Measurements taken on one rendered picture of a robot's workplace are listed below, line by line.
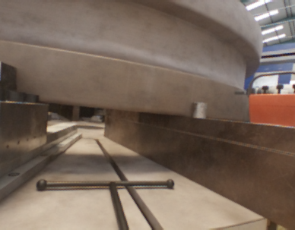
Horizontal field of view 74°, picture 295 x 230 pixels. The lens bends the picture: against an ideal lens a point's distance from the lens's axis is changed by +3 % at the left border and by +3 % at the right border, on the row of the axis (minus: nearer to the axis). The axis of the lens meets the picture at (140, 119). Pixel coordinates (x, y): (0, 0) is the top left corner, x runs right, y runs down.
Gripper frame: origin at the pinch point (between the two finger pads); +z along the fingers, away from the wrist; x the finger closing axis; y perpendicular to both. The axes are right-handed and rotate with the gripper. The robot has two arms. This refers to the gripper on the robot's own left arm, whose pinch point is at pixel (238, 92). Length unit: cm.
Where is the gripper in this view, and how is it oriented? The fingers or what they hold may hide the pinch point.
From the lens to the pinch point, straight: 172.7
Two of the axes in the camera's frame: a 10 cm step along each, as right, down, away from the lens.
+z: -6.6, -1.0, 7.5
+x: -7.5, -0.4, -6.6
